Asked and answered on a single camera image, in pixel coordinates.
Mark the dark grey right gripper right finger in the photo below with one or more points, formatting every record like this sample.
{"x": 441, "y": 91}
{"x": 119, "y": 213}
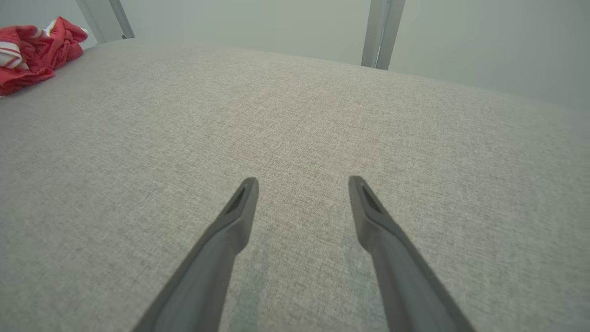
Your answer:
{"x": 396, "y": 272}

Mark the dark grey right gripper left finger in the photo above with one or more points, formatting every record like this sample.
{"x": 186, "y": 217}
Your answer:
{"x": 216, "y": 267}

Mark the red Bulls 23 jersey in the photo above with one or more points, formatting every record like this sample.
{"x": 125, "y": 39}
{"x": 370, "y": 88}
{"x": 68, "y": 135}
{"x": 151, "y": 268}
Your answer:
{"x": 67, "y": 44}

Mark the red shorts white side band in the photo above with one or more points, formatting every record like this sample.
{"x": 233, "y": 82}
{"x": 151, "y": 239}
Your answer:
{"x": 23, "y": 76}

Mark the grey fabric sofa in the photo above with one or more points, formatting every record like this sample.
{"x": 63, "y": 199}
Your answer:
{"x": 295, "y": 115}

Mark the grey metal post with hinge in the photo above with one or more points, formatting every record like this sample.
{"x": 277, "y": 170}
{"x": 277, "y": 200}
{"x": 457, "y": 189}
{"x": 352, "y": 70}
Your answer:
{"x": 375, "y": 32}

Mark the slanted grey metal post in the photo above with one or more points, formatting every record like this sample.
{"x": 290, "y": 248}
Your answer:
{"x": 94, "y": 18}

